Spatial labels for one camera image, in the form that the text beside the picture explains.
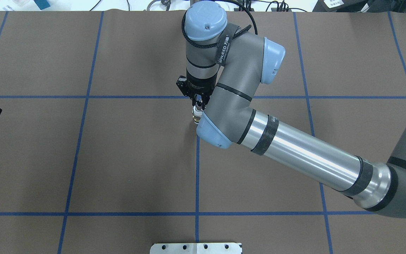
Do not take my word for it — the white pedestal column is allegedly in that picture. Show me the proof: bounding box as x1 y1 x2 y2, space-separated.
149 242 243 254

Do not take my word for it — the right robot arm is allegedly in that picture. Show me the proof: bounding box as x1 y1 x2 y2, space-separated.
176 0 406 218

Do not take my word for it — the white PPR valve brass base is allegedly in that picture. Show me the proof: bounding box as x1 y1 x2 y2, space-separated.
192 107 204 125

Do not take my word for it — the brown kraft paper mat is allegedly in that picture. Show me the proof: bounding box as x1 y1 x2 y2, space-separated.
0 10 406 254

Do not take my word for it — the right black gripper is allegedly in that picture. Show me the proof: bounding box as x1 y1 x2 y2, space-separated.
176 74 217 110

